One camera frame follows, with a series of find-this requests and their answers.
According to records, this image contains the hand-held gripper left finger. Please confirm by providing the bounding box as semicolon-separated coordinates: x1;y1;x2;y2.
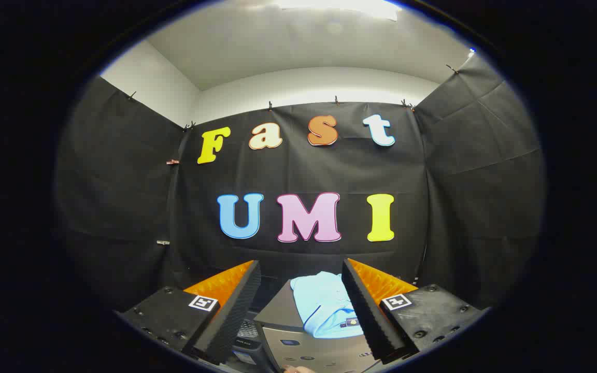
115;260;262;365

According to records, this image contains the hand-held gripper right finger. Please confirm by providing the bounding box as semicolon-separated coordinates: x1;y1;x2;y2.
341;258;487;365

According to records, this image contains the dark grey washing machine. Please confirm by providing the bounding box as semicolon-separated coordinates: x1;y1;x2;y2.
231;311;281;373

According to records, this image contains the light blue shirt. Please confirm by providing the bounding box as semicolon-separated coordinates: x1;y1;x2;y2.
291;271;366;339

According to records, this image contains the black backdrop cloth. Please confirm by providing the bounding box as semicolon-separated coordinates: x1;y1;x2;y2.
55;54;545;311

